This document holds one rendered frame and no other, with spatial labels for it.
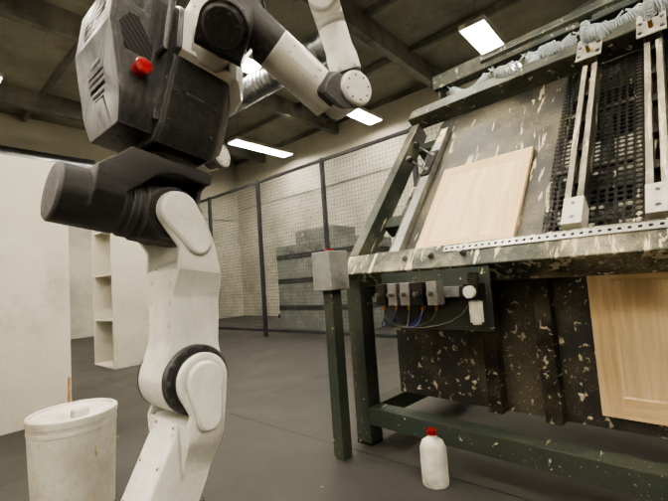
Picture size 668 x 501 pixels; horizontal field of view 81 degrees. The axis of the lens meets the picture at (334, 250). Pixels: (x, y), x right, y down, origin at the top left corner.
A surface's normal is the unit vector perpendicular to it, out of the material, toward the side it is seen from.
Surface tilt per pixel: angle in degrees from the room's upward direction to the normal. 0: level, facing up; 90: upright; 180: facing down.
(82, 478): 92
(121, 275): 90
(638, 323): 90
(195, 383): 90
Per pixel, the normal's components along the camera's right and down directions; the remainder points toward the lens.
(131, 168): 0.75, -0.10
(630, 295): -0.70, 0.00
